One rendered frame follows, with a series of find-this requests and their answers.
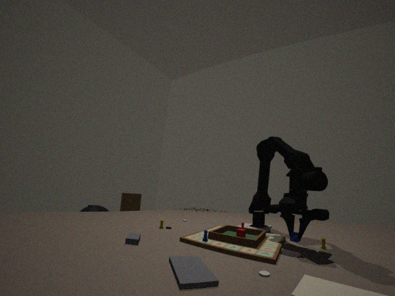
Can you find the blue pawn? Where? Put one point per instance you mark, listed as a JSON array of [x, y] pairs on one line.
[[205, 236]]

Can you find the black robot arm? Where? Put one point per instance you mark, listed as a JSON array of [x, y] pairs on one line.
[[302, 176]]

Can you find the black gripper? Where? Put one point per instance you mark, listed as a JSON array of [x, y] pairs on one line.
[[307, 215]]

